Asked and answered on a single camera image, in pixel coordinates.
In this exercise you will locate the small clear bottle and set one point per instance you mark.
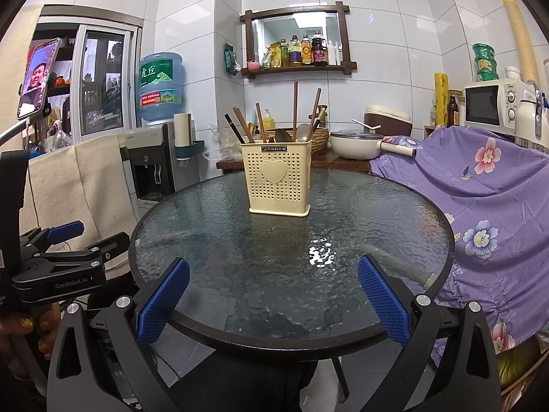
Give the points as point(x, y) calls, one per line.
point(433, 118)

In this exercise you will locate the sliding glass window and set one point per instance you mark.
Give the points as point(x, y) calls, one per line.
point(98, 73)

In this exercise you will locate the white and pink rice spoon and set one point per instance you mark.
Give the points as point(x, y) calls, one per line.
point(364, 125)

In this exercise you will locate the bronze bamboo-style faucet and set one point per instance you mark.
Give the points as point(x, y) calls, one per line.
point(322, 111)

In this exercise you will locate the smartphone with lit screen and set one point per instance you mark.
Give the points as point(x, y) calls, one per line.
point(36, 81)

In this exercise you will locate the white microwave oven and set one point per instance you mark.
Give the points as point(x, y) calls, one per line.
point(484, 105)

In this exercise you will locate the brown glass bottle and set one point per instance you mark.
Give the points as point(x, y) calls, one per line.
point(453, 113)

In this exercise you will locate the green glass bottle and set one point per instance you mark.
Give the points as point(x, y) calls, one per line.
point(285, 55)

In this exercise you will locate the purple floral cloth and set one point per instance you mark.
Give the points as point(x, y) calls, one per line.
point(472, 197)

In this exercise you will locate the beige cloth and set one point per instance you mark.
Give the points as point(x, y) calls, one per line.
point(73, 180)

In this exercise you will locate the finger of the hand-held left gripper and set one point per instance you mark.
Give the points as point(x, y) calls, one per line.
point(109, 246)
point(64, 231)

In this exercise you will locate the olive green bag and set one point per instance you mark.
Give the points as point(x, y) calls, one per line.
point(514, 364)

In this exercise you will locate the white water dispenser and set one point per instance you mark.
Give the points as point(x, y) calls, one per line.
point(146, 154)

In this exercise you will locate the pink bowl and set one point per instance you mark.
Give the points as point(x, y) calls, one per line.
point(253, 65)

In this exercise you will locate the grey metal spoon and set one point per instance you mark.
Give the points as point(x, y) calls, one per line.
point(282, 135)
point(303, 132)

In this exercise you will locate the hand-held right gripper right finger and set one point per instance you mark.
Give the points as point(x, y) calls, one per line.
point(381, 300)

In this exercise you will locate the blue water jug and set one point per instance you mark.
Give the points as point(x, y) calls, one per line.
point(161, 90)

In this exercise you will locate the yellow soap pump bottle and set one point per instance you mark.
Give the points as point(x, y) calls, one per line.
point(269, 122)

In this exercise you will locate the green hanging packet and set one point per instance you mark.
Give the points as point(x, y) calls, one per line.
point(231, 60)

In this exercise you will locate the white squeeze bottle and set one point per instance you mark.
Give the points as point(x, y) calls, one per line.
point(332, 53)

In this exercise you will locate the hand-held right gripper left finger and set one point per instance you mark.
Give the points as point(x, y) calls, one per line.
point(165, 296)

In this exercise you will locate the brown and white rice cooker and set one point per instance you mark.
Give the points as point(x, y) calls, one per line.
point(388, 120)

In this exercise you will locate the teal cup holder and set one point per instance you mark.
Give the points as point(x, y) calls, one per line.
point(197, 148)

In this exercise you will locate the dark soy sauce bottle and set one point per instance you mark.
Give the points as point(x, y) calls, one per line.
point(318, 51)

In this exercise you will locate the white and green packet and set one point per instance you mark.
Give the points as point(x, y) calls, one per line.
point(266, 60)

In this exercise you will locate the cream paper cup sleeve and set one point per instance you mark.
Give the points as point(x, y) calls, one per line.
point(182, 131)

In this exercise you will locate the cream pan with glass lid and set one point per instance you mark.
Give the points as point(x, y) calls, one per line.
point(354, 146)

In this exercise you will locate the woven-pattern wash basin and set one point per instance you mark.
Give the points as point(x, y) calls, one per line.
point(321, 141)

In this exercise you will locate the wooden framed mirror shelf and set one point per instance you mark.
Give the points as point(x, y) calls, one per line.
point(296, 68)

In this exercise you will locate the clear plastic bag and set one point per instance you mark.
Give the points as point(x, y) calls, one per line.
point(223, 146)

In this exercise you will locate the person's left hand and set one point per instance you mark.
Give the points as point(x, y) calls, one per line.
point(47, 330)

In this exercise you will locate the black chopstick with gold band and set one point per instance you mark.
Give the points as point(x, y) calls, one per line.
point(316, 128)

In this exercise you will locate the brown bottle with orange label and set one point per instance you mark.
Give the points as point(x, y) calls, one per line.
point(306, 53)

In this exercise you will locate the beige heart-pattern utensil basket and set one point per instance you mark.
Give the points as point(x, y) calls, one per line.
point(274, 189)

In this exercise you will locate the plain black chopstick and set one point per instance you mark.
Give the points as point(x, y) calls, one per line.
point(233, 128)

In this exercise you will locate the yellow seasoning packet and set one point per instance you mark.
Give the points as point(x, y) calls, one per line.
point(276, 56)

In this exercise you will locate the yellow wrap roll box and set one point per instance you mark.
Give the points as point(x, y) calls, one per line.
point(441, 98)

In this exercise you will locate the cooking oil bottle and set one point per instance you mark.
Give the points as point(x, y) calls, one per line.
point(295, 55)

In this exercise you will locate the open wooden box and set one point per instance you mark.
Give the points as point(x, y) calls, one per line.
point(429, 132)

